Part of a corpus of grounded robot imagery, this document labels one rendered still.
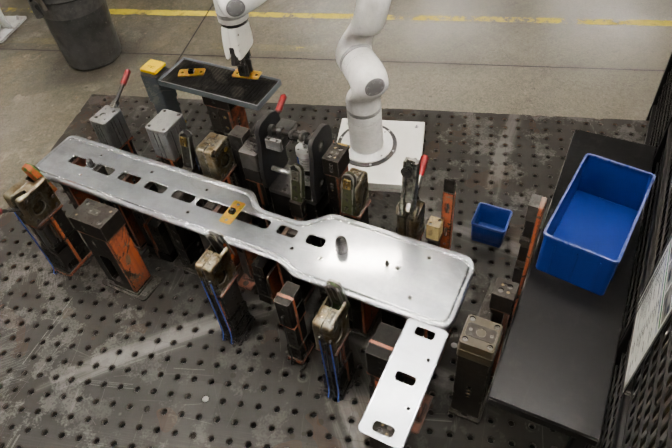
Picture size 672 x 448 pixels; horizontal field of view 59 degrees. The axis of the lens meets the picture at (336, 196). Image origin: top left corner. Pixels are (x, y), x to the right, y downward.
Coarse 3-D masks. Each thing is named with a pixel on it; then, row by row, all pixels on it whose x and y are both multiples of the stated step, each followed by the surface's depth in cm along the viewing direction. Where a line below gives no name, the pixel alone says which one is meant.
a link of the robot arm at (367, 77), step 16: (368, 48) 186; (352, 64) 183; (368, 64) 180; (352, 80) 182; (368, 80) 179; (384, 80) 182; (352, 96) 188; (368, 96) 184; (352, 112) 199; (368, 112) 197
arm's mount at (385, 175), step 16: (384, 128) 221; (400, 128) 221; (416, 128) 220; (400, 144) 216; (416, 144) 215; (384, 160) 211; (400, 160) 211; (368, 176) 207; (384, 176) 207; (400, 176) 206; (400, 192) 206
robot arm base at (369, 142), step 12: (348, 120) 205; (360, 120) 200; (372, 120) 200; (348, 132) 221; (360, 132) 204; (372, 132) 205; (384, 132) 219; (348, 144) 217; (360, 144) 209; (372, 144) 209; (384, 144) 215; (360, 156) 212; (372, 156) 212; (384, 156) 211
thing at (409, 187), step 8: (408, 160) 143; (416, 160) 142; (408, 168) 140; (416, 168) 142; (408, 176) 141; (416, 176) 144; (408, 184) 147; (416, 184) 146; (408, 192) 149; (416, 192) 148; (400, 200) 150; (408, 200) 150; (400, 208) 152
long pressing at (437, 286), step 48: (96, 144) 190; (96, 192) 176; (144, 192) 173; (192, 192) 172; (240, 192) 170; (240, 240) 158; (288, 240) 156; (384, 240) 154; (384, 288) 144; (432, 288) 142
